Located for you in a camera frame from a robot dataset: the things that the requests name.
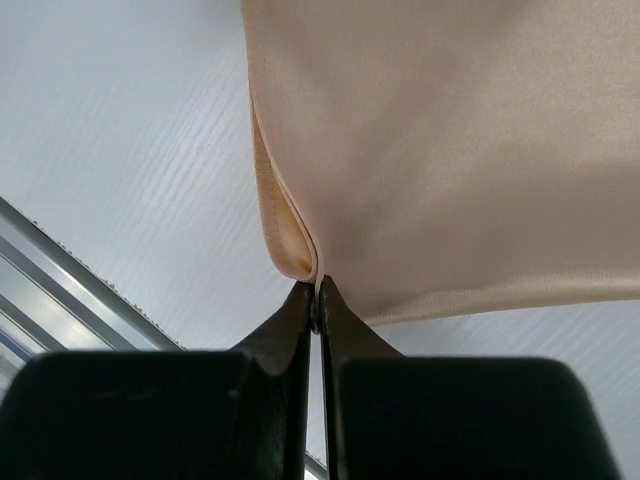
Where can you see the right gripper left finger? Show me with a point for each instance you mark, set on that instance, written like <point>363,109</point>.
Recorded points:
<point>234,414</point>

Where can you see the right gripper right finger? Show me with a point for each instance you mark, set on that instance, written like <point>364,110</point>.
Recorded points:
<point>389,416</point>

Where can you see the orange cloth napkin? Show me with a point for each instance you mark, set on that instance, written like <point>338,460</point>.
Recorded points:
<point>440,158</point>

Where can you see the front aluminium rail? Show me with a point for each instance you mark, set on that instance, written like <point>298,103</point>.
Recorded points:
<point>51,303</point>

